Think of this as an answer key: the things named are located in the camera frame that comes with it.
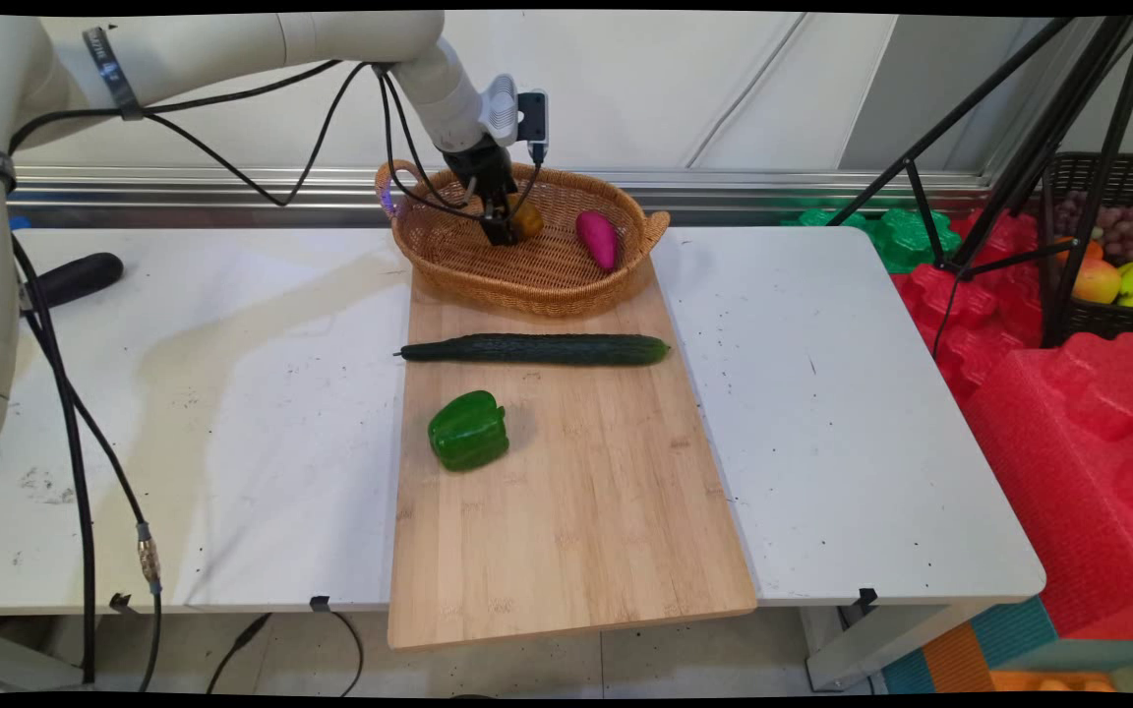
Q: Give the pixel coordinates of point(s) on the small red foam block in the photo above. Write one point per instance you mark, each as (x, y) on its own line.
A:
(1004, 236)

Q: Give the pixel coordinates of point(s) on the woven wicker basket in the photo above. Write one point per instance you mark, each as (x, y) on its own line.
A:
(547, 270)

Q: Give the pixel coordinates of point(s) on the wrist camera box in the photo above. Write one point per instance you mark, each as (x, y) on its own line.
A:
(532, 116)

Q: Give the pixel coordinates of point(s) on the green foam block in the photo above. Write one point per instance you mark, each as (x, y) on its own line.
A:
(906, 241)

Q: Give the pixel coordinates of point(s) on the purple grapes bunch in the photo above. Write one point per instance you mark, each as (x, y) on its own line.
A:
(1122, 231)

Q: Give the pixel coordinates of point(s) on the orange red mango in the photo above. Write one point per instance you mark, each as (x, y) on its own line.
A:
(1096, 283)

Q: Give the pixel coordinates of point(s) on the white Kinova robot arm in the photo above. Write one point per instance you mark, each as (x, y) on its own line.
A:
(232, 44)

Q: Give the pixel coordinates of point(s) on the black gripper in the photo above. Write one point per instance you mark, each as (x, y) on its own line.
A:
(478, 162)

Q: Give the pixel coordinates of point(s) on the yellow-brown potato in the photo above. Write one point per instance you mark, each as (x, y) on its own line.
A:
(529, 220)

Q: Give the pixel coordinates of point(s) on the large red foam block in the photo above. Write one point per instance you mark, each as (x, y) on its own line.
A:
(1068, 472)

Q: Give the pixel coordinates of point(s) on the dark green cucumber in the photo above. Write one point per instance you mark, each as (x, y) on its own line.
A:
(537, 349)

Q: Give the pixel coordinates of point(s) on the wooden cutting board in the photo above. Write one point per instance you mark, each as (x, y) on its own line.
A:
(576, 492)

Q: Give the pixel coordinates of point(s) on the white table leg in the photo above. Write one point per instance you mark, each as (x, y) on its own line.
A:
(871, 644)

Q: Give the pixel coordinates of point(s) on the small orange fruit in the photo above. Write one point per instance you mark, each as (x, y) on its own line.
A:
(1089, 251)

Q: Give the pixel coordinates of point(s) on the black table clip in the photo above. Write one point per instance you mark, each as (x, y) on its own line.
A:
(320, 603)
(120, 602)
(866, 596)

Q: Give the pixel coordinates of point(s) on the purple sweet potato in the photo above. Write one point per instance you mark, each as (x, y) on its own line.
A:
(597, 239)

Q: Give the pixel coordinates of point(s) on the green bell pepper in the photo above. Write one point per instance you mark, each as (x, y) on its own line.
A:
(469, 433)

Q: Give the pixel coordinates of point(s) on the black plastic crate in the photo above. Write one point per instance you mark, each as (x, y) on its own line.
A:
(1117, 177)

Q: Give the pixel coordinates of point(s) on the black camera tripod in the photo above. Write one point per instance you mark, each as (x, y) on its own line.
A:
(1048, 147)

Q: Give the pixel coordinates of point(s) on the aluminium wall rail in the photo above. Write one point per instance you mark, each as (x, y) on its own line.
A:
(773, 182)

